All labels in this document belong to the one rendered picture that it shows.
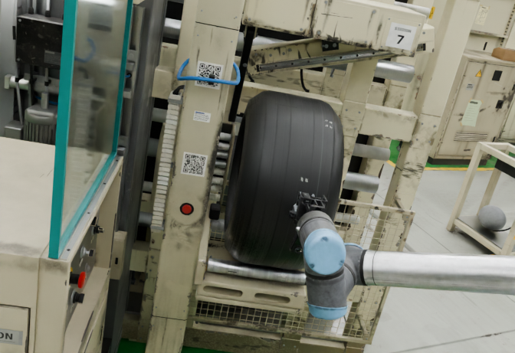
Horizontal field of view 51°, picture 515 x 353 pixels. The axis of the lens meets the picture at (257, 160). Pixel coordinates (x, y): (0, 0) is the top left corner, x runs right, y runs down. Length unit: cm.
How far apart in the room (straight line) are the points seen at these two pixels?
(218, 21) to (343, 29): 49
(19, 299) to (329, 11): 128
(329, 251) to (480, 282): 34
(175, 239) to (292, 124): 57
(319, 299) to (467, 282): 33
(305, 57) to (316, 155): 56
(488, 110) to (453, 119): 50
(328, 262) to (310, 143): 48
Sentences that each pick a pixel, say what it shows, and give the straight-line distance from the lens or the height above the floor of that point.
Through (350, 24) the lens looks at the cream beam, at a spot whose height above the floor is 171.
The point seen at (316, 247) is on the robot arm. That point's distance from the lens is 121.
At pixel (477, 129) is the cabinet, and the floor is 45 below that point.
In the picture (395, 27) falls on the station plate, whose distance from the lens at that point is 195.
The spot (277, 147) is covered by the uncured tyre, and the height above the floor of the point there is 137.
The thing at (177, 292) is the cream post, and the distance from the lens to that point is 197.
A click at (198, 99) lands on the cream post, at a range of 166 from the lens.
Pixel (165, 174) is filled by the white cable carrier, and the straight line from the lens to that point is 176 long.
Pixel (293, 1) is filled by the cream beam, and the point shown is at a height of 174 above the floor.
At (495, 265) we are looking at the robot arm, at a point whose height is 135.
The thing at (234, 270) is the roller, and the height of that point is 90.
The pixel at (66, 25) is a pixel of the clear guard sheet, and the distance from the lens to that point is 96.
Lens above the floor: 189
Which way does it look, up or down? 21 degrees down
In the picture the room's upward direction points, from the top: 12 degrees clockwise
